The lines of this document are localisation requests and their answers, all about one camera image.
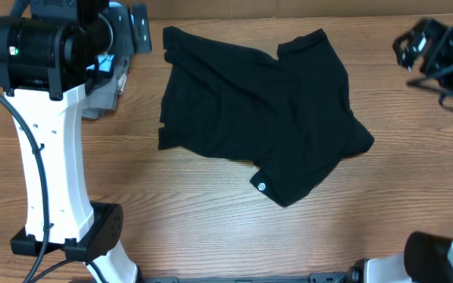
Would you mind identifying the light blue printed t-shirt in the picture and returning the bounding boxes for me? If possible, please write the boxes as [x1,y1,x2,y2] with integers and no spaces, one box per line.
[87,54,114,73]

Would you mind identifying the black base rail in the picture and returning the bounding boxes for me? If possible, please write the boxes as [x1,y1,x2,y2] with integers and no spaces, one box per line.
[142,272,347,283]

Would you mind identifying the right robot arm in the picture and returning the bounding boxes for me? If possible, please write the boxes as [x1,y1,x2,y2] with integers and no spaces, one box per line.
[309,18,453,283]

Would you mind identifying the grey folded garment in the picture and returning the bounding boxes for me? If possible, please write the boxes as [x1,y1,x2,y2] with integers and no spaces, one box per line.
[82,55,131,119]

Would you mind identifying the black t-shirt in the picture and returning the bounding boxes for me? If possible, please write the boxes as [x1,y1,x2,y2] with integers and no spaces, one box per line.
[158,27,374,207]

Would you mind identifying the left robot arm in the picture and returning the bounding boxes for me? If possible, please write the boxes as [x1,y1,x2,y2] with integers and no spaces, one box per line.
[0,0,152,283]

